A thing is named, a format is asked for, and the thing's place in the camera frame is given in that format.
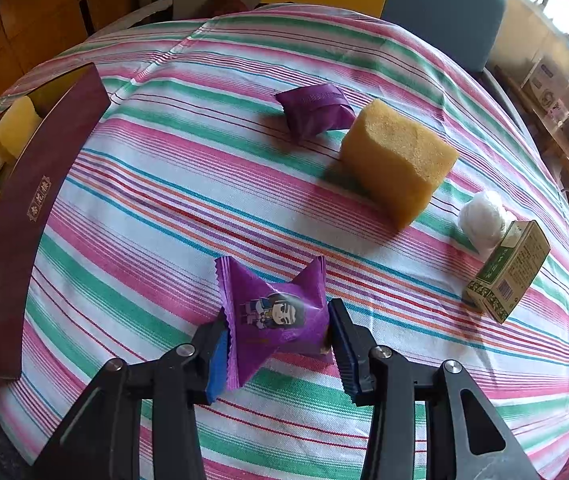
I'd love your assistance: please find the green white medicine box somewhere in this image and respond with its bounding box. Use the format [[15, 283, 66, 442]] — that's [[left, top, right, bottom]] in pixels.
[[465, 220, 550, 324]]

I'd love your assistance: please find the purple cartoon snack packet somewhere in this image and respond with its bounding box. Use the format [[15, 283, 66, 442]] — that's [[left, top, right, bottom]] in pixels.
[[215, 256, 329, 390]]

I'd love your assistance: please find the yellow sponge block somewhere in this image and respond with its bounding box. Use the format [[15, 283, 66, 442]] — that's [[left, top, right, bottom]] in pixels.
[[340, 99, 458, 231], [0, 96, 42, 165]]

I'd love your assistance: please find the white plastic wrapped ball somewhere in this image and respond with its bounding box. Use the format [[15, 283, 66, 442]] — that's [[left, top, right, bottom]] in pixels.
[[458, 190, 517, 260]]

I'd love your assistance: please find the maroon gold gift box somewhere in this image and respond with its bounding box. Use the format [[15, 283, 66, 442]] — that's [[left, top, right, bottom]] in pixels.
[[0, 63, 110, 379]]

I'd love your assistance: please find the striped pink green bedsheet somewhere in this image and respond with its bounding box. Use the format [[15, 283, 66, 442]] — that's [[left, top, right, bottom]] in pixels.
[[0, 4, 569, 479]]

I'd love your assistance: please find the white product box on desk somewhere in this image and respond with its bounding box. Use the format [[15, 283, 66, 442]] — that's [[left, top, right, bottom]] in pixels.
[[521, 55, 569, 112]]

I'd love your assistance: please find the blue upholstered chair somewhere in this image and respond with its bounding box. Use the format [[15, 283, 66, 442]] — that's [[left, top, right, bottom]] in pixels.
[[380, 0, 509, 74]]

